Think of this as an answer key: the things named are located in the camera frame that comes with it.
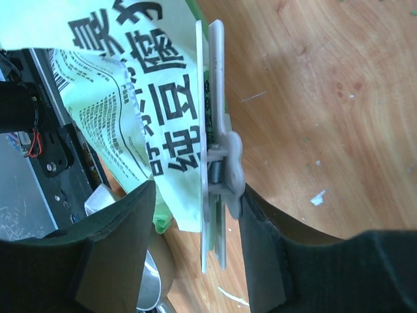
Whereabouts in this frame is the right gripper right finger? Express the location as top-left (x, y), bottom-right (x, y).
top-left (239, 187), bottom-right (416, 312)

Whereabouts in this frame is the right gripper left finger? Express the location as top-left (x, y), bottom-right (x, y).
top-left (0, 181), bottom-right (157, 313)

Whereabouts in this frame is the metal litter scoop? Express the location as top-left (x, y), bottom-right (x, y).
top-left (85, 183), bottom-right (176, 312)

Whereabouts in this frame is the white plastic bag clip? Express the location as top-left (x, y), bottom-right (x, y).
top-left (195, 20), bottom-right (246, 273)

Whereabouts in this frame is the green cat litter bag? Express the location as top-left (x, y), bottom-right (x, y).
top-left (1, 1), bottom-right (207, 233)

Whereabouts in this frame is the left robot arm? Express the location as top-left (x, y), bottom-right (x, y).
top-left (1, 82), bottom-right (50, 134)

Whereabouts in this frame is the white paper scrap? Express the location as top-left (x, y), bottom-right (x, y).
top-left (218, 286), bottom-right (250, 307)

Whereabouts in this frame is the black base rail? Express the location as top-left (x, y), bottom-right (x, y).
top-left (0, 48), bottom-right (111, 229)

